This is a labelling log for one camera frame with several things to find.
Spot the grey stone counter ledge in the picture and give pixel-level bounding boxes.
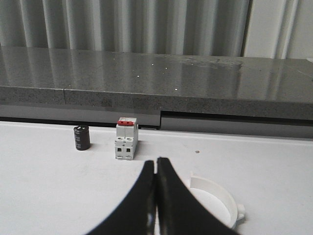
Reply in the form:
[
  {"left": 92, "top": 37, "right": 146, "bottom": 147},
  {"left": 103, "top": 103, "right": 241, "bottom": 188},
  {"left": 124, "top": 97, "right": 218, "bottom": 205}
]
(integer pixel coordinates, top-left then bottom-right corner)
[{"left": 0, "top": 47, "right": 313, "bottom": 139}]

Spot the white half pipe clamp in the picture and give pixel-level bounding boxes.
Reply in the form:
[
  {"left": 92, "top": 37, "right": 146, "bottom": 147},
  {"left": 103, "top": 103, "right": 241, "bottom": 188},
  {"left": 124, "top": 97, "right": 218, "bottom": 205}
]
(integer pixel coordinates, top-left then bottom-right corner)
[{"left": 187, "top": 172, "right": 246, "bottom": 230}]

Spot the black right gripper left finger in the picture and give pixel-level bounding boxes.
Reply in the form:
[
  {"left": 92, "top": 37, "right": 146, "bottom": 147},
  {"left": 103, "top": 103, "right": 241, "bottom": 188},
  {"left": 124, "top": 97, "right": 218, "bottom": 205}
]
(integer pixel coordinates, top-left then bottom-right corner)
[{"left": 88, "top": 161, "right": 156, "bottom": 235}]

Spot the white circuit breaker red switch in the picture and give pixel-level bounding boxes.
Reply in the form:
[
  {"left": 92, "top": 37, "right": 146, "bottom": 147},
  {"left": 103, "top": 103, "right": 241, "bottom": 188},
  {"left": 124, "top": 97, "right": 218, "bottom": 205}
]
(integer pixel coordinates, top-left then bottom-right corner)
[{"left": 114, "top": 117, "right": 138, "bottom": 160}]

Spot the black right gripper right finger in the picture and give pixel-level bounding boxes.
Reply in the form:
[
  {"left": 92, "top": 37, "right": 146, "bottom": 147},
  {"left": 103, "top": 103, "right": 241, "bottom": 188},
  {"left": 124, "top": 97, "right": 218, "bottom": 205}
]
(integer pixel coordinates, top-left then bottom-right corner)
[{"left": 156, "top": 157, "right": 237, "bottom": 235}]

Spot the black cylindrical capacitor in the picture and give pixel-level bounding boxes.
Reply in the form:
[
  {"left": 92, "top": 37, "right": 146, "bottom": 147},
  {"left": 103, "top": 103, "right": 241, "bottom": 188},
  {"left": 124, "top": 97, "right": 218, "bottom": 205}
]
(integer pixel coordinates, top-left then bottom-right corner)
[{"left": 73, "top": 125, "right": 90, "bottom": 151}]

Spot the white pleated curtain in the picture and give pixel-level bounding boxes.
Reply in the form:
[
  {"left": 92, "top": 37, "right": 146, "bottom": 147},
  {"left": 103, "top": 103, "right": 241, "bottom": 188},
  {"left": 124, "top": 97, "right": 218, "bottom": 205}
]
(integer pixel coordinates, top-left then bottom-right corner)
[{"left": 0, "top": 0, "right": 313, "bottom": 59}]

